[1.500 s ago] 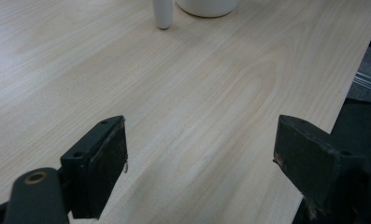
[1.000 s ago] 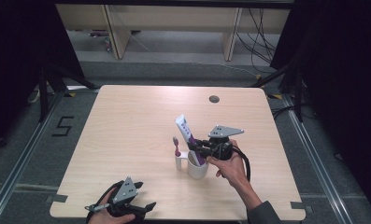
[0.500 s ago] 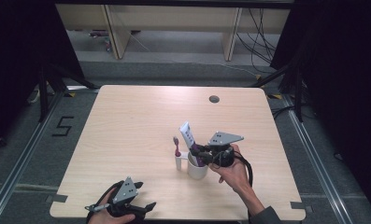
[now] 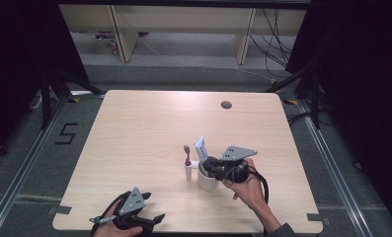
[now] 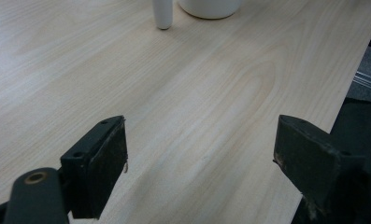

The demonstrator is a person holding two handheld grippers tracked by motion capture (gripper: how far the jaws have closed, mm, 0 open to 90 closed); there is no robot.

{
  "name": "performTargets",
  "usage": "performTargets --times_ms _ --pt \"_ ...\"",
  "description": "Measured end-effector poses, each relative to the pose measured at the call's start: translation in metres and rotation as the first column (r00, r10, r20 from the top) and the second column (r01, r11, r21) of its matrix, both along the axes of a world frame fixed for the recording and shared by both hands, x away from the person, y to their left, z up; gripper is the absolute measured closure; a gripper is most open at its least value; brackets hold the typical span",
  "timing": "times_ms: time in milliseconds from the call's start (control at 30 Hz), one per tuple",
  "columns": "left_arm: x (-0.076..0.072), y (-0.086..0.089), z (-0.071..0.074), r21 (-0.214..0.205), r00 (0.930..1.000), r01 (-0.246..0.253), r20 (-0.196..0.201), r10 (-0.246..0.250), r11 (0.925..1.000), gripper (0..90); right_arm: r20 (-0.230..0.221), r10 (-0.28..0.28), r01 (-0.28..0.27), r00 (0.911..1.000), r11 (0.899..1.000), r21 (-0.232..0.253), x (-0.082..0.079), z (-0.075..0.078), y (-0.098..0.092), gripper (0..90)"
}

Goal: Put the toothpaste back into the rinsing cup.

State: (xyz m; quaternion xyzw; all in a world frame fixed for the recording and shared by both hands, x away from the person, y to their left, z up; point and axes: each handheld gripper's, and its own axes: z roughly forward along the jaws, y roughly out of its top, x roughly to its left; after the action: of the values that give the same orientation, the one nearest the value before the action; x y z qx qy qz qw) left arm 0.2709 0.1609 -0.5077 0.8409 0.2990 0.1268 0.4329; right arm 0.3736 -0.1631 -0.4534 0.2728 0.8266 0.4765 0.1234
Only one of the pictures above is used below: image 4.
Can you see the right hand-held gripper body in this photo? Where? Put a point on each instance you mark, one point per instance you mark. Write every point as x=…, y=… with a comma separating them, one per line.
x=238, y=158

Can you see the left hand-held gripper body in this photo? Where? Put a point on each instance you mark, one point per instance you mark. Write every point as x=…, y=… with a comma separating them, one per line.
x=133, y=202

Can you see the white purple toothpaste tube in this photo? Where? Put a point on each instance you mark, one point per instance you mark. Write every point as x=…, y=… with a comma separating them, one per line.
x=202, y=149

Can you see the pink toothbrush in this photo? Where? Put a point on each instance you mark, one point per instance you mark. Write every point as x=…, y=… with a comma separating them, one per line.
x=187, y=156

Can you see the person's right hand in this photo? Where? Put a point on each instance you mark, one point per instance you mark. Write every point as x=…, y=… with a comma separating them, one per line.
x=248, y=189

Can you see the person's left hand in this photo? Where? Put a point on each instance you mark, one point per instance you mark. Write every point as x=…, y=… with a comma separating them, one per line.
x=113, y=230

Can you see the black tape patch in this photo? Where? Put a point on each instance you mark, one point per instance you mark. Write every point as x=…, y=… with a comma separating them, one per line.
x=315, y=217
x=60, y=209

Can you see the black metal stand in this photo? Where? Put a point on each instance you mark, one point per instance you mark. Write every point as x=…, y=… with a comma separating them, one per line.
x=315, y=98
x=45, y=98

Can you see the white floor object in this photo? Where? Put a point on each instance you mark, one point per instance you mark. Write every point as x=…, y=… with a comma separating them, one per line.
x=36, y=102

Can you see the light wooden shelf unit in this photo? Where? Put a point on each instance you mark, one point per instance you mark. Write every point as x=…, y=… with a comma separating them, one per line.
x=183, y=19

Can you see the black curtain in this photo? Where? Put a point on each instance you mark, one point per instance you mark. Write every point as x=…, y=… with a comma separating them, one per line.
x=364, y=82
x=15, y=65

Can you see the aluminium floor rail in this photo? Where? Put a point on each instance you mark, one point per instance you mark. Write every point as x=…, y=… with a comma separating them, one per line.
x=25, y=164
x=336, y=181

